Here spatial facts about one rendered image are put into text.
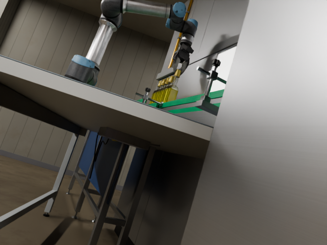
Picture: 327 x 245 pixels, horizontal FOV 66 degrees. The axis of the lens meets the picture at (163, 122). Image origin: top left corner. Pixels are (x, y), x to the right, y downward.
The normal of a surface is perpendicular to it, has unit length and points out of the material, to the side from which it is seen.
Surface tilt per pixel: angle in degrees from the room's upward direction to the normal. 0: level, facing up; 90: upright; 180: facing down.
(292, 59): 90
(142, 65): 90
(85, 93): 90
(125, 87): 90
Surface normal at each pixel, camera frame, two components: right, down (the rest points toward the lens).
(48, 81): 0.14, -0.11
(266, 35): -0.86, -0.33
